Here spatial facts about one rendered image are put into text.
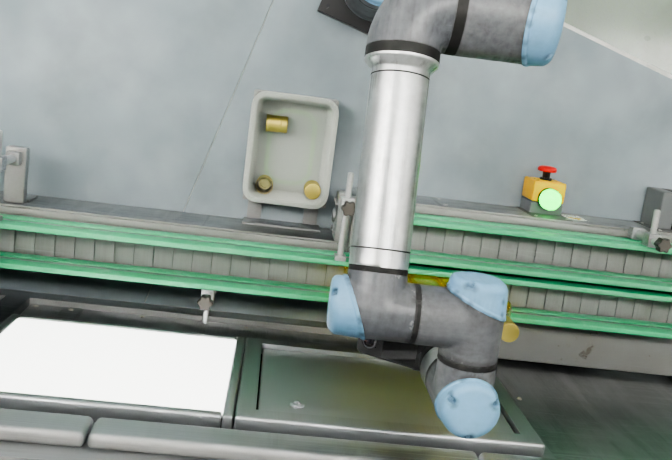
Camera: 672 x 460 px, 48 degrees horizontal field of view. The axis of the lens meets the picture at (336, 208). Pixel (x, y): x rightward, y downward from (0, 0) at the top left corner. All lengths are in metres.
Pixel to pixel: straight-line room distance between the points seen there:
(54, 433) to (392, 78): 0.64
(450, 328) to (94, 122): 0.97
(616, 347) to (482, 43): 0.92
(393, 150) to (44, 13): 0.95
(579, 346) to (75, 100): 1.16
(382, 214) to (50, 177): 0.94
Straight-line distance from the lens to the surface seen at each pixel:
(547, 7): 0.99
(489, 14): 0.97
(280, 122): 1.56
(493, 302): 0.94
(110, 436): 1.11
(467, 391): 0.95
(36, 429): 1.13
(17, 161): 1.58
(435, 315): 0.93
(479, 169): 1.68
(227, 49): 1.62
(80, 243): 1.57
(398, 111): 0.94
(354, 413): 1.22
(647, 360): 1.77
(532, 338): 1.66
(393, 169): 0.93
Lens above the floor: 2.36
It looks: 79 degrees down
